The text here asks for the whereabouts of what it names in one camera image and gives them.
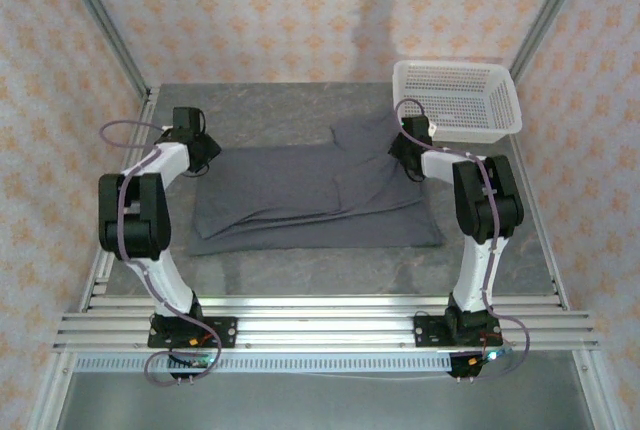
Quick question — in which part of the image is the aluminium frame post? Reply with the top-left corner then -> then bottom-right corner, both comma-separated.
52,0 -> 151,99
507,0 -> 594,81

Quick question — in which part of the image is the grey t-shirt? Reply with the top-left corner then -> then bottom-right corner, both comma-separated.
187,112 -> 446,257

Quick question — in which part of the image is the slotted grey cable duct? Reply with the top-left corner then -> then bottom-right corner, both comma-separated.
73,351 -> 454,375

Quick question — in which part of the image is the wide aluminium rail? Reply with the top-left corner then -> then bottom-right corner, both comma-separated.
52,313 -> 600,352

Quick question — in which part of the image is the narrow aluminium rail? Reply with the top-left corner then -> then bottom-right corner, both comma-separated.
79,293 -> 570,315

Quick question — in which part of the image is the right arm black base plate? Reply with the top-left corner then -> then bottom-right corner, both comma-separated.
413,313 -> 501,350

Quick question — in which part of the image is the white perforated plastic basket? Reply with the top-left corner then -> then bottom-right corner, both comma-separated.
391,59 -> 525,145

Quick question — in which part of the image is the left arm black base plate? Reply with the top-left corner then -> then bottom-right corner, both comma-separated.
147,316 -> 239,350

